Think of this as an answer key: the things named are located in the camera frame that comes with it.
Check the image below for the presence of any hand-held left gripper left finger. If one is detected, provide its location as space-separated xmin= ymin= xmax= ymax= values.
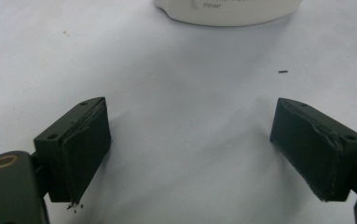
xmin=34 ymin=96 xmax=112 ymax=205

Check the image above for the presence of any white bottle with blue pump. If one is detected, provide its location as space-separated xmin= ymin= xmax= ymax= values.
xmin=152 ymin=0 xmax=303 ymax=28

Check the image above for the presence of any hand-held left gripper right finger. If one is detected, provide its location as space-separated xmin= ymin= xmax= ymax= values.
xmin=269 ymin=97 xmax=357 ymax=203

